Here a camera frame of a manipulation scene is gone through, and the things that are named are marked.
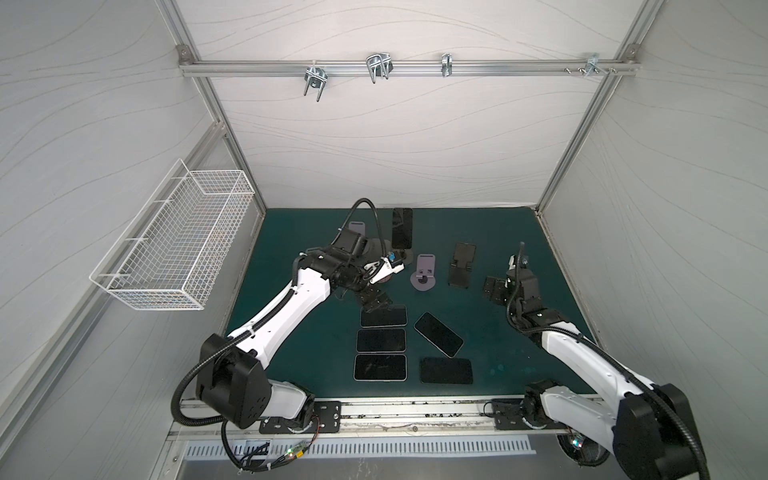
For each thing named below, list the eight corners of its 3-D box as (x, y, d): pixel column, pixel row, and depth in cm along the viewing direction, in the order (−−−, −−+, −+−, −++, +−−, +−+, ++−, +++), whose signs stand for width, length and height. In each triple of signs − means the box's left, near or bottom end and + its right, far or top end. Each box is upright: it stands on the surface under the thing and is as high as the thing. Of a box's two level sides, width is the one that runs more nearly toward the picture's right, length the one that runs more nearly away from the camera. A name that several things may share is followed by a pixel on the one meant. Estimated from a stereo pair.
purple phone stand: (410, 290, 100) (413, 271, 91) (410, 273, 105) (412, 254, 95) (433, 290, 100) (438, 271, 91) (431, 274, 105) (436, 254, 96)
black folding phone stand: (446, 284, 101) (451, 265, 92) (451, 260, 108) (456, 241, 99) (466, 289, 100) (473, 270, 91) (469, 264, 106) (476, 245, 98)
